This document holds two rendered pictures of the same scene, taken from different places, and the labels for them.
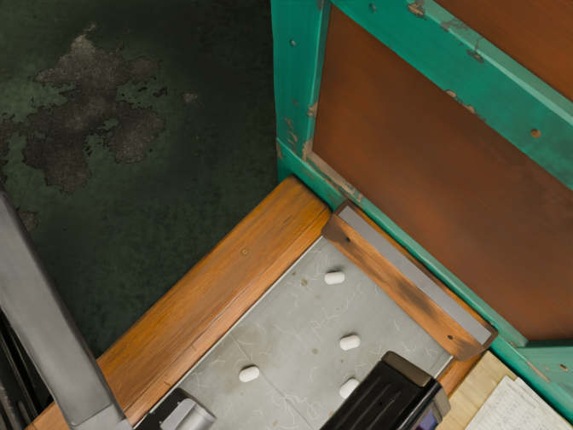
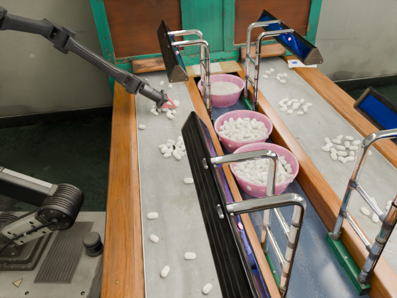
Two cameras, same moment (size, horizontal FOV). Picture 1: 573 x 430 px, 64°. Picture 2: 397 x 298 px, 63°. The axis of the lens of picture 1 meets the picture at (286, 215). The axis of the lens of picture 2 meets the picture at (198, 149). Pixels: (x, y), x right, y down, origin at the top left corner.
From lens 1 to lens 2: 1.70 m
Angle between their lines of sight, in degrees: 44
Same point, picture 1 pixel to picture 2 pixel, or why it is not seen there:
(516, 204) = (150, 9)
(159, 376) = (130, 106)
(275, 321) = not seen: hidden behind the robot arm
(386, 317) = (163, 78)
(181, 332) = (125, 100)
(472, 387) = (188, 70)
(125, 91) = not seen: hidden behind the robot
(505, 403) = (196, 67)
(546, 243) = (159, 13)
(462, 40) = not seen: outside the picture
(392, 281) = (155, 63)
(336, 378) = (166, 88)
